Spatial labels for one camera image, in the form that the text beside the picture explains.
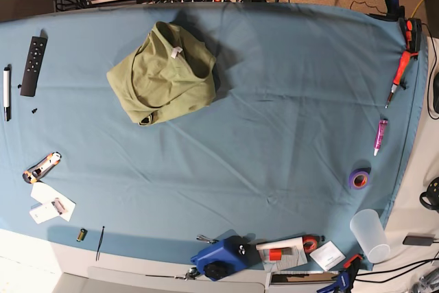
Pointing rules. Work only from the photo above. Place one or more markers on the olive green t-shirt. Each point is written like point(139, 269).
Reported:
point(168, 76)

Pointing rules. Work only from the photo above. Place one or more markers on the black remote control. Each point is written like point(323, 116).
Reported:
point(33, 64)

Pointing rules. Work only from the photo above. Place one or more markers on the blue table cloth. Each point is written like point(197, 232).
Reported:
point(301, 91)

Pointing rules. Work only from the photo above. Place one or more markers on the purple glue tube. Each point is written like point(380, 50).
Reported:
point(379, 135)

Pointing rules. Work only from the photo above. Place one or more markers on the black marker pen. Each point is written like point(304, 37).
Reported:
point(6, 92)

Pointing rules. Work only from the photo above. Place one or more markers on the purple tape roll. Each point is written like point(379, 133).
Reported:
point(359, 178)

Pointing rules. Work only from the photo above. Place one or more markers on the orange grey utility knife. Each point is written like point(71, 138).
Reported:
point(39, 170)

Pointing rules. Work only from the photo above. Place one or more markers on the white paper sheets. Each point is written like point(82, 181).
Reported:
point(51, 204)

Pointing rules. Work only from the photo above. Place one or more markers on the translucent plastic cup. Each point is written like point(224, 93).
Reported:
point(370, 235)

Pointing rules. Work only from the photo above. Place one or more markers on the small green battery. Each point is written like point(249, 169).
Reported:
point(81, 235)

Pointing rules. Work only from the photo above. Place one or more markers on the red tape roll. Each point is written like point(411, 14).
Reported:
point(310, 243)

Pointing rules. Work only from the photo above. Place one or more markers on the small black adapter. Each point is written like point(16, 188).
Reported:
point(418, 240)

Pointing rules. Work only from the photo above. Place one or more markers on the white paper card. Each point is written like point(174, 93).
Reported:
point(327, 256)

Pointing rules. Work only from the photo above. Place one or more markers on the clear case with red part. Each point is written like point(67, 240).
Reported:
point(282, 255)

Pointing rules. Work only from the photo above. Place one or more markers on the blue plastic box with knob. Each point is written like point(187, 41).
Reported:
point(221, 258)

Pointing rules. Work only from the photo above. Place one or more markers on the blue orange clamp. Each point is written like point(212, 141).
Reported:
point(345, 279)

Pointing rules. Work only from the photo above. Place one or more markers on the red handled screwdriver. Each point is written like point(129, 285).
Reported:
point(403, 63)

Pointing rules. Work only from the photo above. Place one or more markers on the metal key ring clip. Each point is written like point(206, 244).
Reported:
point(191, 274)

